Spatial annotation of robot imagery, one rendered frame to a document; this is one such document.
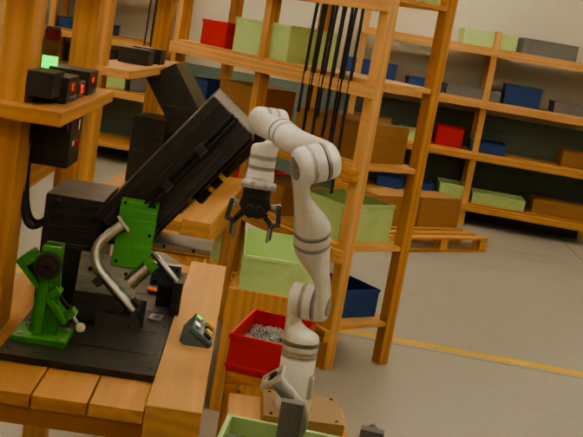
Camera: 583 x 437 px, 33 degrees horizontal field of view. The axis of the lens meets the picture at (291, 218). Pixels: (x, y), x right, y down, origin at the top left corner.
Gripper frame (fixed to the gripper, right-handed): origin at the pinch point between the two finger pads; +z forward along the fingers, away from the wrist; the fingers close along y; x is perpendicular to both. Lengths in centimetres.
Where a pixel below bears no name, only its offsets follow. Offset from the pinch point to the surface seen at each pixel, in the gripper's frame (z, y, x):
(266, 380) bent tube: 13, -7, 71
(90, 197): 6, 50, -49
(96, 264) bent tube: 23, 43, -31
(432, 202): 91, -186, -714
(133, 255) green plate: 19, 33, -36
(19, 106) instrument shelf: -24, 65, -4
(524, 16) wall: -114, -286, -904
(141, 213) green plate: 7, 33, -39
